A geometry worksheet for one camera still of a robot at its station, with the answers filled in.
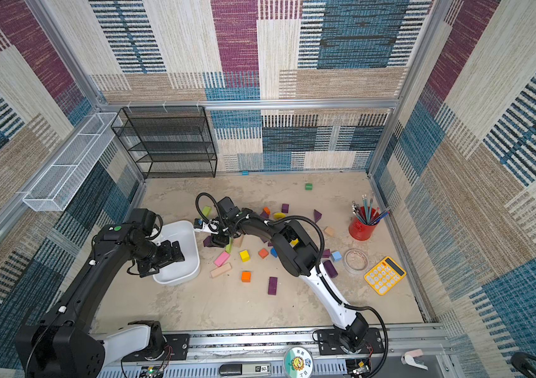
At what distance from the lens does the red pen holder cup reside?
0.91 m

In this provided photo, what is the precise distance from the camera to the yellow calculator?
2.83ft

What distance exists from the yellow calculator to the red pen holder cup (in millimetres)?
114
